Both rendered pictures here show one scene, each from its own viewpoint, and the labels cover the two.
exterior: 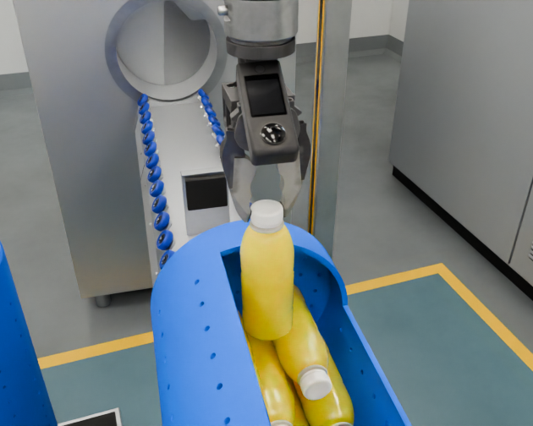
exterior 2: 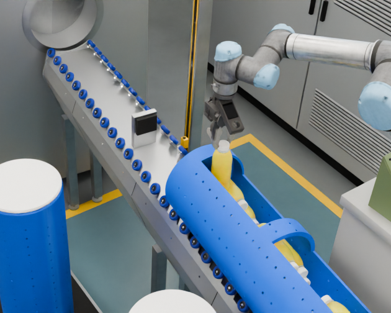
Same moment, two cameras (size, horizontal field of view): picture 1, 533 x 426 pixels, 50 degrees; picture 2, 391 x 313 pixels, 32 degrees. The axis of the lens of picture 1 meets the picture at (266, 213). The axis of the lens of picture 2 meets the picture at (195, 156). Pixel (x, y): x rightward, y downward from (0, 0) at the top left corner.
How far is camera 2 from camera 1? 157 cm
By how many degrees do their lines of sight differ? 17
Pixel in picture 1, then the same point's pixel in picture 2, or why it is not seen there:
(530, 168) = (305, 63)
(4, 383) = (64, 240)
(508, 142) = not seen: hidden behind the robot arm
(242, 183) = (217, 137)
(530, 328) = (313, 171)
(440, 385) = not seen: hidden behind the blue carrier
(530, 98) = (301, 16)
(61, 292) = not seen: outside the picture
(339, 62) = (205, 41)
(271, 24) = (232, 90)
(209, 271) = (200, 169)
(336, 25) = (203, 23)
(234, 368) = (227, 200)
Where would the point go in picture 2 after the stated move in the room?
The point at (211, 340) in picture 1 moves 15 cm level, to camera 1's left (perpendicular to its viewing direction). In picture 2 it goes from (213, 193) to (167, 200)
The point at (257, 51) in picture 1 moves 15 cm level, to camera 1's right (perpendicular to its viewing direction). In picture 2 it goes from (227, 97) to (273, 92)
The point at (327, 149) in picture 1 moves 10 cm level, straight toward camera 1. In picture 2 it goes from (198, 87) to (203, 100)
